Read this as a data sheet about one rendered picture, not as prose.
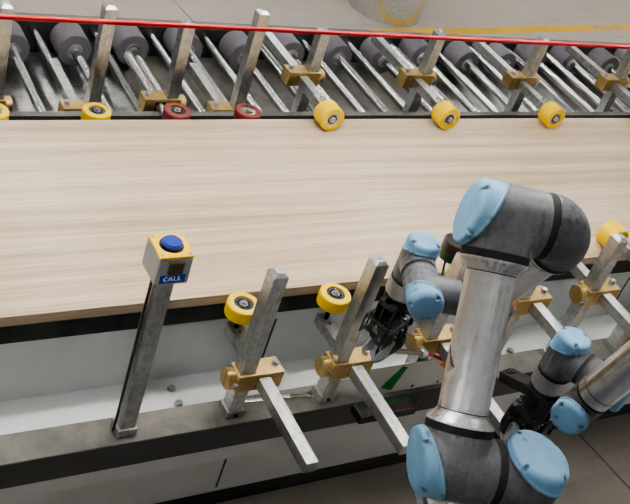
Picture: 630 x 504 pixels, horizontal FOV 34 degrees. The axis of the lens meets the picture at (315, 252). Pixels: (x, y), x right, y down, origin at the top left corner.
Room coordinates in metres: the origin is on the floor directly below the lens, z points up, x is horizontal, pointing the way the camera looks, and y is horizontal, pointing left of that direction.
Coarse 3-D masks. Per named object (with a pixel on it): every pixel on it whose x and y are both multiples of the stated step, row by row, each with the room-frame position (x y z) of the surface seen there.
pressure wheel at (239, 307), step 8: (232, 296) 1.82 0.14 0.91; (240, 296) 1.83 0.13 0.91; (248, 296) 1.84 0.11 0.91; (232, 304) 1.79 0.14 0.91; (240, 304) 1.81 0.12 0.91; (248, 304) 1.82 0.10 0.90; (224, 312) 1.79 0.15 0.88; (232, 312) 1.78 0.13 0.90; (240, 312) 1.78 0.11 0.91; (248, 312) 1.79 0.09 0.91; (232, 320) 1.77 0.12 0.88; (240, 320) 1.77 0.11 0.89; (248, 320) 1.78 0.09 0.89
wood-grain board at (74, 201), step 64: (0, 128) 2.14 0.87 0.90; (64, 128) 2.25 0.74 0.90; (128, 128) 2.36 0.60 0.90; (192, 128) 2.47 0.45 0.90; (256, 128) 2.60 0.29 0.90; (320, 128) 2.73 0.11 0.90; (384, 128) 2.88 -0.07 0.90; (512, 128) 3.21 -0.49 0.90; (576, 128) 3.39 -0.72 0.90; (0, 192) 1.89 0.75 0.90; (64, 192) 1.98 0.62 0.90; (128, 192) 2.07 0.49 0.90; (192, 192) 2.17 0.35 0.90; (256, 192) 2.28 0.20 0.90; (320, 192) 2.39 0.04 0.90; (384, 192) 2.51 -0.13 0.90; (448, 192) 2.64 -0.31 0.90; (576, 192) 2.92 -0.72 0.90; (0, 256) 1.68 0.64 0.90; (64, 256) 1.76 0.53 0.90; (128, 256) 1.83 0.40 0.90; (256, 256) 2.01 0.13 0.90; (320, 256) 2.10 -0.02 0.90; (384, 256) 2.20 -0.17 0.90; (0, 320) 1.50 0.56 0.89
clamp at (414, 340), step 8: (416, 328) 2.00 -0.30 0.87; (448, 328) 2.04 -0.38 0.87; (408, 336) 1.98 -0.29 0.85; (416, 336) 1.97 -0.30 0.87; (424, 336) 1.98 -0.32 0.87; (440, 336) 2.00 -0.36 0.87; (448, 336) 2.01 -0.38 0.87; (408, 344) 1.97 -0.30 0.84; (416, 344) 1.95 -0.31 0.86; (424, 344) 1.96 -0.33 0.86; (432, 344) 1.97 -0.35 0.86; (432, 352) 1.98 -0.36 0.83
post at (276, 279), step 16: (272, 272) 1.67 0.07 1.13; (272, 288) 1.66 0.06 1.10; (256, 304) 1.68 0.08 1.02; (272, 304) 1.66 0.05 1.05; (256, 320) 1.66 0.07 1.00; (272, 320) 1.67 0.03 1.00; (256, 336) 1.66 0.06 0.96; (240, 352) 1.68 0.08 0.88; (256, 352) 1.67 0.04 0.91; (240, 368) 1.66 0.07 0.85; (256, 368) 1.68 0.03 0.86; (224, 400) 1.68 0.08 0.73; (240, 400) 1.67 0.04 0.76
